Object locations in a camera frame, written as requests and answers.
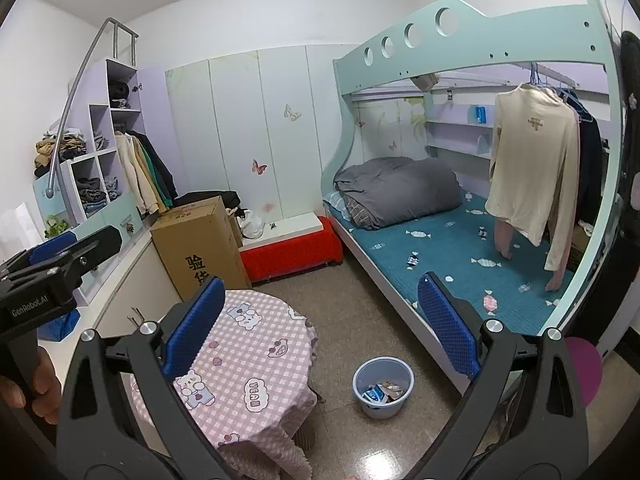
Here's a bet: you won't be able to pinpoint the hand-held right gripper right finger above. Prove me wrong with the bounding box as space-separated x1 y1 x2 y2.
416 271 587 480

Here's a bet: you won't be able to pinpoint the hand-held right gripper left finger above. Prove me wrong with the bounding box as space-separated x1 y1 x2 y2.
56 276 227 480

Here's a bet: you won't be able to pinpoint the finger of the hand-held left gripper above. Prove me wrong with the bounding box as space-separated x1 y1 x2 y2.
0 225 124 306
27 231 79 263

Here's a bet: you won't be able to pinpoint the light blue plastic bucket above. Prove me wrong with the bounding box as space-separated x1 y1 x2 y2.
352 356 416 420

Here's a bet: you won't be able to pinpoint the person's left hand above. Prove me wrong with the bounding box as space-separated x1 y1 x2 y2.
0 349 62 427

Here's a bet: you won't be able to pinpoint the purple white shelf cabinet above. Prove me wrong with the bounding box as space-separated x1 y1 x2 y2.
32 57 173 306

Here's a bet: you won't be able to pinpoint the blue plastic bag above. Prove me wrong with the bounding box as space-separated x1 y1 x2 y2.
37 307 81 342

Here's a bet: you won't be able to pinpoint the cream low cabinet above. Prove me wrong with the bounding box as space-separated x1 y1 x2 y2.
0 232 211 480

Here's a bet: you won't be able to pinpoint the grey folded clothes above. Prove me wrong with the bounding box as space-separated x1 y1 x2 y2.
75 176 121 206

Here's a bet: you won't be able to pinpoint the pink checked tablecloth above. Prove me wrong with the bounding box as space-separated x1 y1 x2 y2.
130 290 321 480

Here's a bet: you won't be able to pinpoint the teal candy print bed sheet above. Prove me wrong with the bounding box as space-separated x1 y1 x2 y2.
325 187 591 341

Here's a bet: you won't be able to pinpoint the cream hanging jacket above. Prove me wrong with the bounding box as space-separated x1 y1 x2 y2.
115 132 156 216

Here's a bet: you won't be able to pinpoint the large cardboard box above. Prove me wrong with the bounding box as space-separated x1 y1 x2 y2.
150 196 252 302

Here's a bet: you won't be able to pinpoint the green hanging garment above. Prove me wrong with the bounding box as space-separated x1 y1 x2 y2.
144 145 169 212

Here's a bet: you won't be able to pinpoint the pile of folded clothes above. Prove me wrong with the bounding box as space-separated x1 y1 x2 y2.
34 130 89 179

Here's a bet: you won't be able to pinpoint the dark hanging coat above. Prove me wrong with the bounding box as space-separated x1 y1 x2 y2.
132 130 179 202

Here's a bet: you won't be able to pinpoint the white plastic bag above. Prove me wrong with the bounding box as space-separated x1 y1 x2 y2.
239 210 266 240

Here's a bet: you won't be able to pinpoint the black cloth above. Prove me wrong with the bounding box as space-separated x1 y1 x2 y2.
172 190 244 216

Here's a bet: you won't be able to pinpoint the red covered bench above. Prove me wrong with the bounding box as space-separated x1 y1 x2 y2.
239 216 345 283

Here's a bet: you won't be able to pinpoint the white board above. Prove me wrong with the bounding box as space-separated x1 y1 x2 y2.
240 212 323 249

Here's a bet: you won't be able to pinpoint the grey plaid blanket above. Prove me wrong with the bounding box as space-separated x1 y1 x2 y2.
342 195 382 231

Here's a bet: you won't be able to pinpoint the grey duvet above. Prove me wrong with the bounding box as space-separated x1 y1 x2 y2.
334 156 463 231

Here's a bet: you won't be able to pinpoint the black folded clothes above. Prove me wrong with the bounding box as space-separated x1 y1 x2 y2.
109 81 132 110

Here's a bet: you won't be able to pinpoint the light blue pillow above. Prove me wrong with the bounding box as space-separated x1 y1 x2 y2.
322 192 351 221

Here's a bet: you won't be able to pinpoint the grey metal handrail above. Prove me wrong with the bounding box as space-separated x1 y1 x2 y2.
45 17 139 199

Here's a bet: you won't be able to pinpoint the cream hanging sweater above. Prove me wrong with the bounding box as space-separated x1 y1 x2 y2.
486 82 581 273

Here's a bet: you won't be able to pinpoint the dark hanging garment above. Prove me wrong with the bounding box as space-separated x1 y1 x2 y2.
575 92 606 232

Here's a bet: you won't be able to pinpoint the blue clothes hangers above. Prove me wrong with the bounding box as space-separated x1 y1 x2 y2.
527 62 597 124

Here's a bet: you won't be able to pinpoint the white bed wall shelf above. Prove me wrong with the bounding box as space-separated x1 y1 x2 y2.
424 119 496 161

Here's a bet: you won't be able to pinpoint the teal bunk bed frame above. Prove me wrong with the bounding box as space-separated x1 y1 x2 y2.
320 0 632 401

